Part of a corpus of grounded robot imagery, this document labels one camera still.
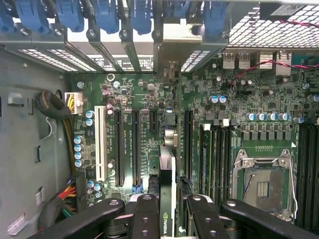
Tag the green motherboard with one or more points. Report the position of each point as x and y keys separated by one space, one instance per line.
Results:
x=147 y=99

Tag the long expansion slot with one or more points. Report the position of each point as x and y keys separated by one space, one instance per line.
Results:
x=135 y=149
x=119 y=149

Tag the black open PC case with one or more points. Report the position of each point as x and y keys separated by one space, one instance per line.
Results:
x=25 y=149

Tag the white power connector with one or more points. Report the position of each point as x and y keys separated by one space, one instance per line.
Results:
x=74 y=103

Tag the black case fan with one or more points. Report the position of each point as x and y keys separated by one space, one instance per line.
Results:
x=274 y=11

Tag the metal locking lever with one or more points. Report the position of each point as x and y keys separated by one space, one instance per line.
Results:
x=294 y=189

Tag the dark expansion slot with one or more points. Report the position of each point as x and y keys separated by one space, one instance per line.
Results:
x=189 y=144

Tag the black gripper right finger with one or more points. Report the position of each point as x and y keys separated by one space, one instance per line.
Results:
x=207 y=219

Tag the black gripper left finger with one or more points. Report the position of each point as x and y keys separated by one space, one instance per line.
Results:
x=147 y=219

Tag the short black expansion slot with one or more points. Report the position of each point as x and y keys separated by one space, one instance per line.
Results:
x=153 y=120

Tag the black RAM slot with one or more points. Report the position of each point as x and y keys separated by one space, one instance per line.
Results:
x=302 y=174
x=228 y=161
x=215 y=161
x=309 y=174
x=221 y=161
x=316 y=174

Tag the white expansion slot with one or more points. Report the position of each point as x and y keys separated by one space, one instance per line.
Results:
x=100 y=144

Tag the CPU socket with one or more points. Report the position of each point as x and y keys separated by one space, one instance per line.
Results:
x=264 y=184

